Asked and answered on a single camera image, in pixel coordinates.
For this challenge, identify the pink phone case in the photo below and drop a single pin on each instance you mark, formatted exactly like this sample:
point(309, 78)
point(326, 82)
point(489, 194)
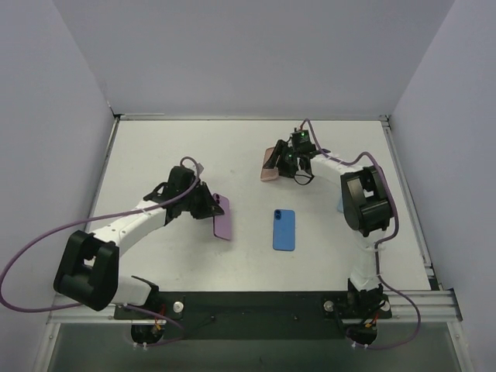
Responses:
point(268, 174)

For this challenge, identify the aluminium back frame rail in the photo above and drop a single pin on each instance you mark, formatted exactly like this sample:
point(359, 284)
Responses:
point(299, 118)

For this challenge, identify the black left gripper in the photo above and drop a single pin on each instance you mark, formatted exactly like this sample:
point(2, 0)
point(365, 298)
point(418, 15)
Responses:
point(204, 200)

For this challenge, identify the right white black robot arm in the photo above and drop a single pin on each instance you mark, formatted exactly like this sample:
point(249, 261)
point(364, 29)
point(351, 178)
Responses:
point(365, 199)

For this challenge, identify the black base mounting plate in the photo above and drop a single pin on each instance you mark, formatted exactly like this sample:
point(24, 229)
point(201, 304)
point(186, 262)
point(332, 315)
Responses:
point(257, 315)

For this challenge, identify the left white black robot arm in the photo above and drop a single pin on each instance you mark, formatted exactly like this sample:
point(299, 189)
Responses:
point(89, 268)

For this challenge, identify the aluminium left frame rail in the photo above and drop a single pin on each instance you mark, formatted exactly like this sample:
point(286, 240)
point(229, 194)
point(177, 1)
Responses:
point(105, 148)

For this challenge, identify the aluminium front frame rail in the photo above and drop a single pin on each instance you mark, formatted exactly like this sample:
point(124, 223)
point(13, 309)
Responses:
point(434, 306)

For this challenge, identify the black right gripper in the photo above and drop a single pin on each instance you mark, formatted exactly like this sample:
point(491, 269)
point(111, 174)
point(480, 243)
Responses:
point(285, 158)

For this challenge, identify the light blue phone case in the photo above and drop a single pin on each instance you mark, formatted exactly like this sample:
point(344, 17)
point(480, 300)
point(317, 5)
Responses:
point(339, 205)

